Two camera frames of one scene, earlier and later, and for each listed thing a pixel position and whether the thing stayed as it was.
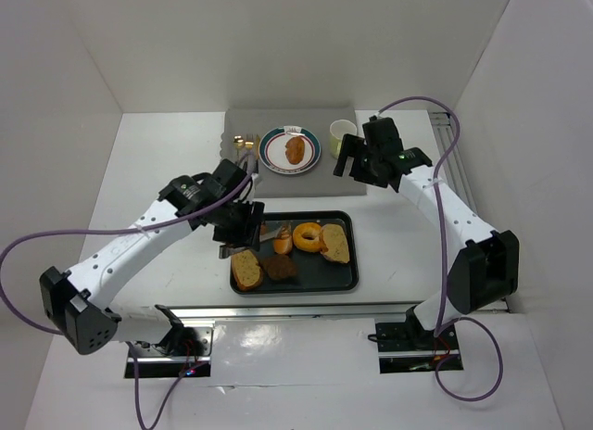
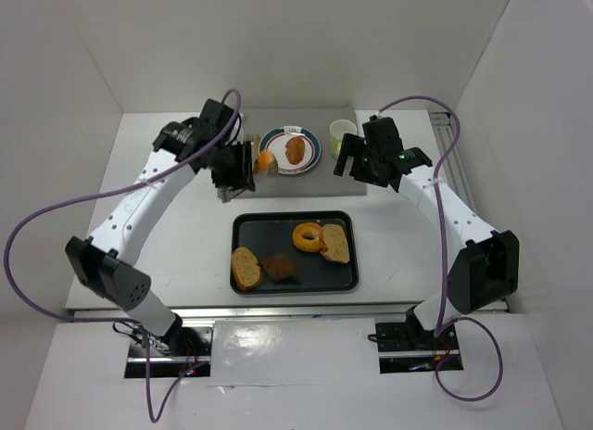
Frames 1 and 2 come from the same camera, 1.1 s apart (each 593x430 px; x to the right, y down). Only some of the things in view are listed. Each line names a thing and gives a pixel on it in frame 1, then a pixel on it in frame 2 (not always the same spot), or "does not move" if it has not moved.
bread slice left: (246, 271) does not move
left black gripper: (239, 228) -> (242, 166)
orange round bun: (283, 245) -> (266, 162)
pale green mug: (338, 129) does not move
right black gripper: (351, 154) does not move
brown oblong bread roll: (295, 149) does not move
